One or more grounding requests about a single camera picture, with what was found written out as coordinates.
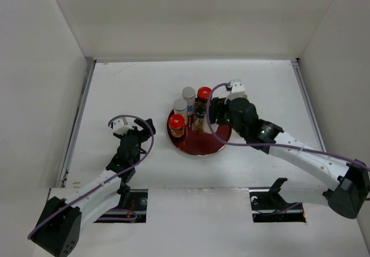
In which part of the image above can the red cap sauce jar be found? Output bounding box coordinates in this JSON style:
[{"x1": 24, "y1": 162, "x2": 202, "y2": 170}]
[{"x1": 197, "y1": 86, "x2": 212, "y2": 105}]

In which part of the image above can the black lid spice jar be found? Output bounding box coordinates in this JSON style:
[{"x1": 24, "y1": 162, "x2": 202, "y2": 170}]
[{"x1": 191, "y1": 104, "x2": 206, "y2": 134}]

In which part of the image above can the red cap chili jar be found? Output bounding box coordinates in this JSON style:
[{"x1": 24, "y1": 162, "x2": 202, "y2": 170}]
[{"x1": 168, "y1": 114, "x2": 185, "y2": 140}]

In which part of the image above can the silver cap shaker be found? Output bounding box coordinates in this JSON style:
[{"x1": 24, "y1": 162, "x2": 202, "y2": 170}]
[
  {"x1": 173, "y1": 98, "x2": 188, "y2": 120},
  {"x1": 182, "y1": 87, "x2": 196, "y2": 116}
]

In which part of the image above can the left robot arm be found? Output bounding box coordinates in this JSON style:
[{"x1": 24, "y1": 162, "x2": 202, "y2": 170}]
[{"x1": 27, "y1": 115, "x2": 156, "y2": 256}]

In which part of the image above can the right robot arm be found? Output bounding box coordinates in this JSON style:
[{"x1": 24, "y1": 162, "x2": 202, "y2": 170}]
[{"x1": 206, "y1": 97, "x2": 369, "y2": 219}]

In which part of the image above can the red round tray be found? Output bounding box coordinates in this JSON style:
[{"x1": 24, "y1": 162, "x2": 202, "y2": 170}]
[{"x1": 167, "y1": 103, "x2": 225, "y2": 156}]

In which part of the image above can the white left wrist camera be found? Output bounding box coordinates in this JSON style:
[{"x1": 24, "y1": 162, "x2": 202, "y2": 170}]
[{"x1": 109, "y1": 118, "x2": 134, "y2": 135}]

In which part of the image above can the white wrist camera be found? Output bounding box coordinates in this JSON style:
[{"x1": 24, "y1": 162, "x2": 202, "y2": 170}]
[
  {"x1": 226, "y1": 79, "x2": 247, "y2": 101},
  {"x1": 109, "y1": 118, "x2": 134, "y2": 135}
]

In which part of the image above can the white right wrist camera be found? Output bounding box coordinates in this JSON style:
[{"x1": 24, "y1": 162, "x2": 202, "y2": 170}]
[{"x1": 226, "y1": 79, "x2": 247, "y2": 101}]

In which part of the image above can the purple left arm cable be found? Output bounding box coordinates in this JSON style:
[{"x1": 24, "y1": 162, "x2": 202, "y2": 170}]
[{"x1": 27, "y1": 114, "x2": 155, "y2": 240}]

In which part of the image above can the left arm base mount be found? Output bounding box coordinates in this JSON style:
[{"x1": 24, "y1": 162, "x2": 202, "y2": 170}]
[{"x1": 95, "y1": 185, "x2": 149, "y2": 223}]

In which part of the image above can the aluminium table edge rail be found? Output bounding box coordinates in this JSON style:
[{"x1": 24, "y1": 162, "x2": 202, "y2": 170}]
[{"x1": 55, "y1": 57, "x2": 97, "y2": 188}]

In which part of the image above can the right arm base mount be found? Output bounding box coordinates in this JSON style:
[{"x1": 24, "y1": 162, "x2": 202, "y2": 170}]
[{"x1": 249, "y1": 178, "x2": 306, "y2": 223}]

